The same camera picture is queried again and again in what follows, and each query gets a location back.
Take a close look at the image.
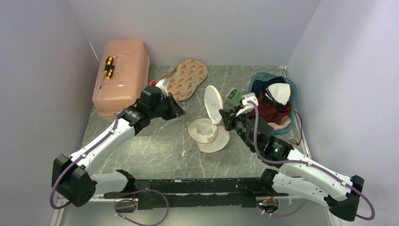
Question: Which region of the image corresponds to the pink plastic storage box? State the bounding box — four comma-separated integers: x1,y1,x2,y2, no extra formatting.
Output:
92,40,150,118

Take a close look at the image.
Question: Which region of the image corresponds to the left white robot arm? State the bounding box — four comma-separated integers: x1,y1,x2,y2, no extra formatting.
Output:
49,86,186,210

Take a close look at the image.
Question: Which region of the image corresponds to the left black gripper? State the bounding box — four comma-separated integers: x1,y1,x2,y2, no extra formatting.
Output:
149,93,186,121

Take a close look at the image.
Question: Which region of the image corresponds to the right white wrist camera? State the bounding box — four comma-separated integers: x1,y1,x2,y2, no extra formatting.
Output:
236,92,258,116

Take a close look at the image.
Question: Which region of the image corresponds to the patterned beige oven mitt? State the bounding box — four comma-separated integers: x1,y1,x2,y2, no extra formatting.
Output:
161,59,209,102

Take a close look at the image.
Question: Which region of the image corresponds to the navy blue cloth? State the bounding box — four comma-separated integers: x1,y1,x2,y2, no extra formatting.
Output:
251,77,287,98

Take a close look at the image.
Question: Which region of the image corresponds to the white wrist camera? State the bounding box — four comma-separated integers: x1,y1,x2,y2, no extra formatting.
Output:
236,92,258,116
150,79,169,96

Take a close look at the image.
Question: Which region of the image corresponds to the white mesh laundry bag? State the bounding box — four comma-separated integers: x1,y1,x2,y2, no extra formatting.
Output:
188,85,230,153

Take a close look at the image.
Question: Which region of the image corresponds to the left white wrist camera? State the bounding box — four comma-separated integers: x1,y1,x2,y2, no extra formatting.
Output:
150,79,169,96

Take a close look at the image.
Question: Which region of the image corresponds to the red thin wire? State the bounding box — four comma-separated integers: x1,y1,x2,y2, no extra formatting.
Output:
289,110,304,145

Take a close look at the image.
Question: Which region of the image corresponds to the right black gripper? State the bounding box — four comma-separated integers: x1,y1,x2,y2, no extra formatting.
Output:
219,105,256,151

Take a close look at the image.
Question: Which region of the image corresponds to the dark red bra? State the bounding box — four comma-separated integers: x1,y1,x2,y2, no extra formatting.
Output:
257,93,291,124

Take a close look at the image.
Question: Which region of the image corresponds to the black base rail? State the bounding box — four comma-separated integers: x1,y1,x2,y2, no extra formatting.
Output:
104,178,276,210

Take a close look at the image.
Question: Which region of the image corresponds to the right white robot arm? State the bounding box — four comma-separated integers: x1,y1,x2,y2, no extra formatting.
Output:
219,108,364,221

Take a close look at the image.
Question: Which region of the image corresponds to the green white small box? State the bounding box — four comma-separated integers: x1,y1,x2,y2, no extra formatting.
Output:
224,88,245,106

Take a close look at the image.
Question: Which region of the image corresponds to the yellow black screwdriver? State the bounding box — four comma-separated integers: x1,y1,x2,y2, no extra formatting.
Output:
104,56,114,72
99,65,115,89

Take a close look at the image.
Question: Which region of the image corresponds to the beige pink cloth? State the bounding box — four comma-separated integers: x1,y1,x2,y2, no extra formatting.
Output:
268,116,291,130

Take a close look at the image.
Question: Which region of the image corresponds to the teal plastic basket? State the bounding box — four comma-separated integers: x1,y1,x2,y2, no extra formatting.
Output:
247,72,297,135

